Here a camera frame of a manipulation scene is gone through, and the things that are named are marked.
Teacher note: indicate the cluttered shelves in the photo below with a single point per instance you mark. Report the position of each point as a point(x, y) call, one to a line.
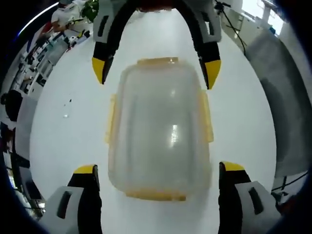
point(41, 63)

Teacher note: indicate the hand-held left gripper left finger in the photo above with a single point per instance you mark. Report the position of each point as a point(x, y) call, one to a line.
point(73, 209)

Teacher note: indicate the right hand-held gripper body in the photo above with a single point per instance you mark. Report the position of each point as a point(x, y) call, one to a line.
point(151, 3)

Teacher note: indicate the curved ceiling light strip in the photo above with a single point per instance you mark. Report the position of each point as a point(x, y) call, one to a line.
point(34, 19)

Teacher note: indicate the black tripod stand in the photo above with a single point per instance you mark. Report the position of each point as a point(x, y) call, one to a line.
point(221, 5)

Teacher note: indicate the green potted plant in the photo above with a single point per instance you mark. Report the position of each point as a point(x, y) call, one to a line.
point(90, 11)

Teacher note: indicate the clear container with yellow buckles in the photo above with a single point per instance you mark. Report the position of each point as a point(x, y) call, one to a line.
point(161, 126)

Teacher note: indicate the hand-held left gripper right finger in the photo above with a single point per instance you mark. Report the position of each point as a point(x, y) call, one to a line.
point(243, 207)

